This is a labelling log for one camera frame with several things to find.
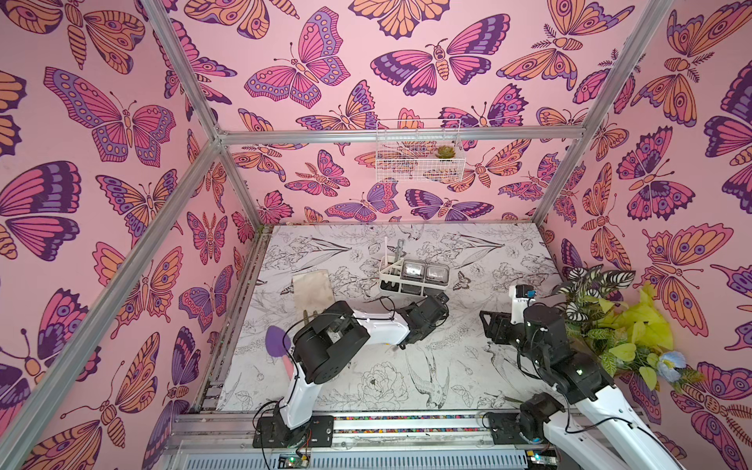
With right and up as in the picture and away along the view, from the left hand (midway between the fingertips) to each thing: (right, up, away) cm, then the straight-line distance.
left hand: (424, 314), depth 95 cm
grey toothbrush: (-7, +21, +17) cm, 28 cm away
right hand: (+15, +5, -19) cm, 25 cm away
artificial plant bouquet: (+48, +1, -21) cm, 52 cm away
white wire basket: (-1, +53, 0) cm, 53 cm away
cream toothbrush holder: (-11, +11, +3) cm, 16 cm away
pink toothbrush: (-12, +16, +2) cm, 21 cm away
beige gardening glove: (-38, +6, +5) cm, 39 cm away
